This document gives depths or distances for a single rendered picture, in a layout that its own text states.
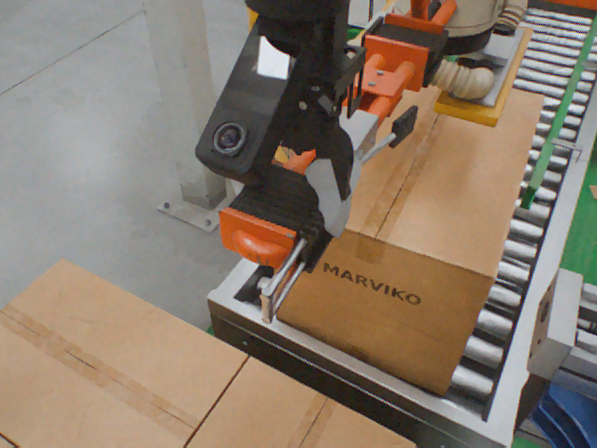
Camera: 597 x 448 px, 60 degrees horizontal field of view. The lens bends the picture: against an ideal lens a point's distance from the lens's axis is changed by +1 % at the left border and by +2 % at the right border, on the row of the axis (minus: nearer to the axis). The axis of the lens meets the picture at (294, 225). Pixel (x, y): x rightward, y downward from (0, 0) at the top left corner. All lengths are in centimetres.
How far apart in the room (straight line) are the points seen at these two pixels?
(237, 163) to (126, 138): 253
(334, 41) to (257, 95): 9
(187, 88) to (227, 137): 161
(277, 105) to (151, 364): 96
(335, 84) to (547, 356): 54
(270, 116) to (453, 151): 79
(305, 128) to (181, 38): 149
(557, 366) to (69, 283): 111
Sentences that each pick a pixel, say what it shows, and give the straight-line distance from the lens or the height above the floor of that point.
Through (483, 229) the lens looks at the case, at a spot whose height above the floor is 95.
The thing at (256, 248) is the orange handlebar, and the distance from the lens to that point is 43.
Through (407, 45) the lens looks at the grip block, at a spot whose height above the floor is 128.
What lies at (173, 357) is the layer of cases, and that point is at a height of 54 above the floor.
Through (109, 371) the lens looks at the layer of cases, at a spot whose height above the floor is 54.
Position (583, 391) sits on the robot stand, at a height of 91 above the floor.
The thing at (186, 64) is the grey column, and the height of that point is 71.
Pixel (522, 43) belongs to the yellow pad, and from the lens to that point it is 108.
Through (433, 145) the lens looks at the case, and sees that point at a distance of 110.
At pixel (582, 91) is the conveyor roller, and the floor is 53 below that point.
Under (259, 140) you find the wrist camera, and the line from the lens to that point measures 33.
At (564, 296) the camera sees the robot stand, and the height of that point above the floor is 99.
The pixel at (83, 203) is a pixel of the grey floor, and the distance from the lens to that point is 252.
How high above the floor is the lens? 158
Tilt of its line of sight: 45 degrees down
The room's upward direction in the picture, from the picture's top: straight up
